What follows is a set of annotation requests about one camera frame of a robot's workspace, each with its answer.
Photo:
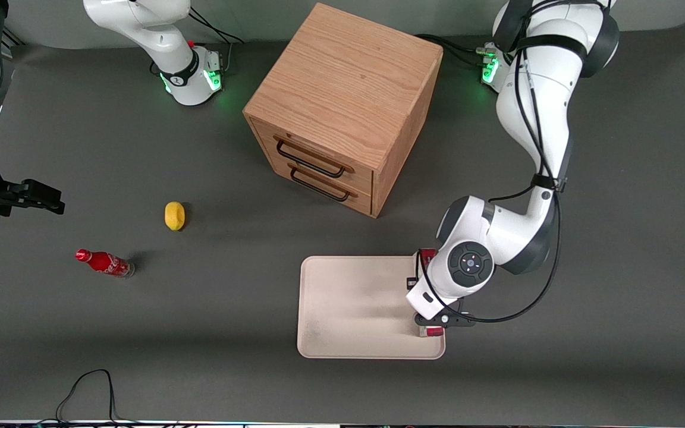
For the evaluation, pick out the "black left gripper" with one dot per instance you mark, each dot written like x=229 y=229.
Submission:
x=411 y=283

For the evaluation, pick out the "red cookie box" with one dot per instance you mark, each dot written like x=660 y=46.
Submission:
x=431 y=331

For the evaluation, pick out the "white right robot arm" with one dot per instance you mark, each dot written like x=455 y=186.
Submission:
x=164 y=41

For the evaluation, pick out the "cream plastic tray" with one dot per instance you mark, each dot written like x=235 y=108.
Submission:
x=348 y=309

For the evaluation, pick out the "red cola bottle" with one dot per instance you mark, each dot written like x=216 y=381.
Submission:
x=104 y=263

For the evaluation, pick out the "yellow lemon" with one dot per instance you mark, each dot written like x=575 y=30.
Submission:
x=175 y=216

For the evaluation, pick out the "wooden drawer front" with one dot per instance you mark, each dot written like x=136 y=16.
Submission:
x=361 y=178
x=361 y=203

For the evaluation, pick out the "wooden drawer cabinet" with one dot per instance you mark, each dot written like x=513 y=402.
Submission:
x=348 y=83

